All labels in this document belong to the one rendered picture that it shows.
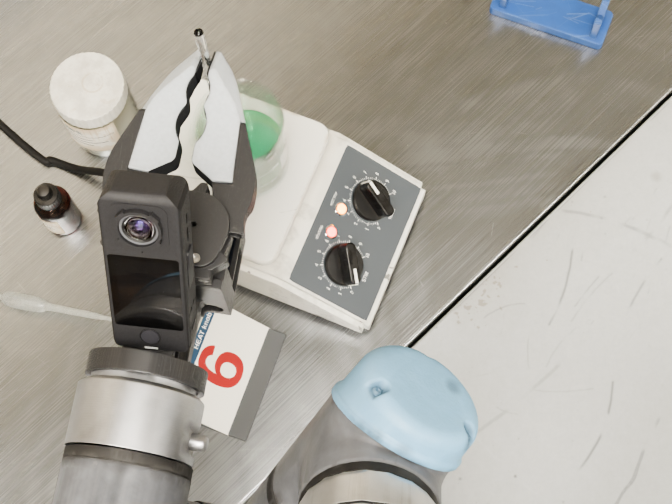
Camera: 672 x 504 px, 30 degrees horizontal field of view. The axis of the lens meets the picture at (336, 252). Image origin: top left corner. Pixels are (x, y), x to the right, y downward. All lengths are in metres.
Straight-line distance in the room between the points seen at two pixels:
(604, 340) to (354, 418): 0.40
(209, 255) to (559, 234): 0.38
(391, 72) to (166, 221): 0.44
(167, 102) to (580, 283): 0.40
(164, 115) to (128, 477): 0.22
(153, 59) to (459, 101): 0.26
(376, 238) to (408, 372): 0.32
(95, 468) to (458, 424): 0.20
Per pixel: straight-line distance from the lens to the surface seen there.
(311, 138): 0.95
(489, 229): 1.02
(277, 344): 0.99
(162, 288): 0.70
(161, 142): 0.77
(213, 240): 0.74
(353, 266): 0.94
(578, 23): 1.09
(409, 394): 0.65
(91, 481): 0.71
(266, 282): 0.95
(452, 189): 1.03
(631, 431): 1.00
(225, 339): 0.97
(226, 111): 0.77
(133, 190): 0.67
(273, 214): 0.93
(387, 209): 0.96
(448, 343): 0.99
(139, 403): 0.71
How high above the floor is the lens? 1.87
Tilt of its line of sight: 73 degrees down
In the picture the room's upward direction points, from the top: 5 degrees counter-clockwise
